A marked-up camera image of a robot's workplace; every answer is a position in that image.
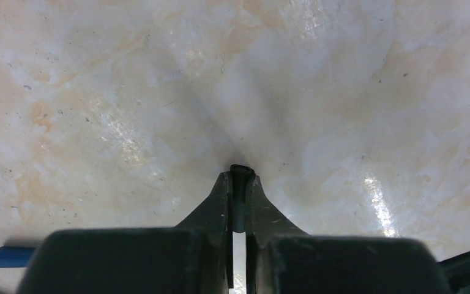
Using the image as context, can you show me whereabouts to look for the black whiteboard marker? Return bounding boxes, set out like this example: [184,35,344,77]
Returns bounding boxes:
[438,243,470,281]

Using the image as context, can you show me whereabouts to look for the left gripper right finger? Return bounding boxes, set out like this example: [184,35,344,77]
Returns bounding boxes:
[245,175,309,293]

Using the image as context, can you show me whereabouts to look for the black marker cap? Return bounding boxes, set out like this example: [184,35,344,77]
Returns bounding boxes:
[229,164,255,233]

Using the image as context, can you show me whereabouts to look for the blue whiteboard marker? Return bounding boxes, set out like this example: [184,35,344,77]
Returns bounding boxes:
[0,246,35,268]

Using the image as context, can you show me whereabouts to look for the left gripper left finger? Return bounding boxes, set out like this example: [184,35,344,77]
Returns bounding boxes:
[175,171,234,293]

